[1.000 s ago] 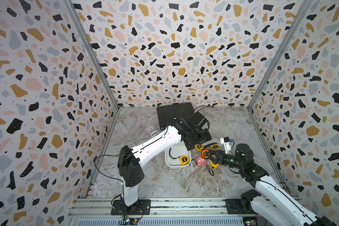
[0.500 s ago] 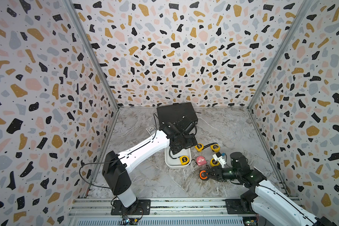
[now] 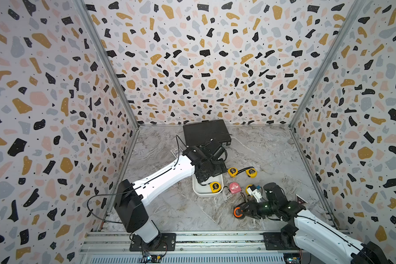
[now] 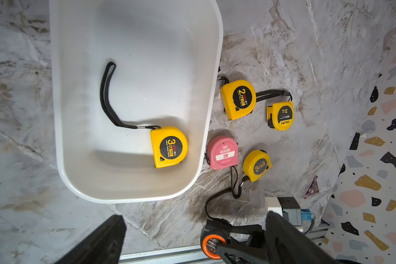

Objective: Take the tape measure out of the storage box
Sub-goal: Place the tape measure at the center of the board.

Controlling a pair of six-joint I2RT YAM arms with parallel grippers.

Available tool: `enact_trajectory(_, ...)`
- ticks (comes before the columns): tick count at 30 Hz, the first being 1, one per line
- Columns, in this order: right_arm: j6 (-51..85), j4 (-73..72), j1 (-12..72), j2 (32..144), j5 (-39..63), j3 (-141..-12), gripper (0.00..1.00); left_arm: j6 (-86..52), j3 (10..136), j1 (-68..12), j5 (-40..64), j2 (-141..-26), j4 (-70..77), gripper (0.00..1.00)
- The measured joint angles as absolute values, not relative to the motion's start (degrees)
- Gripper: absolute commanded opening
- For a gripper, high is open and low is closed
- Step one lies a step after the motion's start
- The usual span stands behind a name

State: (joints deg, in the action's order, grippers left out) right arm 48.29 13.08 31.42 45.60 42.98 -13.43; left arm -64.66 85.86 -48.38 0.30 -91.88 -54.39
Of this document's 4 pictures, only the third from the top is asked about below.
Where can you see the black hard carrying case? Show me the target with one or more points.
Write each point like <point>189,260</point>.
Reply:
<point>198,134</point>

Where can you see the yellow tape measure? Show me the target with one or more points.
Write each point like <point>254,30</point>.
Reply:
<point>215,187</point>
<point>250,172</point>
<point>232,172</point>
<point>250,189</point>

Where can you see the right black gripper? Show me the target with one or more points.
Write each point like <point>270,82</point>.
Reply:
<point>252,209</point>

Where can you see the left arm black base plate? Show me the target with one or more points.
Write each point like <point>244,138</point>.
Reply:
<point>163,242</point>

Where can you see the white plastic storage tray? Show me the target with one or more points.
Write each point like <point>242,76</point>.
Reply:
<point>203,190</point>

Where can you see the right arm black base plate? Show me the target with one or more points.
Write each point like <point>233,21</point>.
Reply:
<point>277,241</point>

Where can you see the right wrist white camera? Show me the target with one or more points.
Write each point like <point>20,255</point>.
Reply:
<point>257,195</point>

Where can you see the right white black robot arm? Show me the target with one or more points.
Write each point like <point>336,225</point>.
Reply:
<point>305,231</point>

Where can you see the orange black tape measure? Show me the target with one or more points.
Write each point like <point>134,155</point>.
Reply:
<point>238,213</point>

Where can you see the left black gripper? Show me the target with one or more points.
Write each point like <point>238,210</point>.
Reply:
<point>220,170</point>

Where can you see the small playing card pack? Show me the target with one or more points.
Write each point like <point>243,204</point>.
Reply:
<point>175,152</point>

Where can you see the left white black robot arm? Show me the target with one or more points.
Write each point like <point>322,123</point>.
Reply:
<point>132,198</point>

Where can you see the aluminium front rail frame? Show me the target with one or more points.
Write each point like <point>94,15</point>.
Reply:
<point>223,247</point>

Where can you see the pink tape measure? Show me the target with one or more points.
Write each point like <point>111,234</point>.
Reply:
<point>233,188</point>

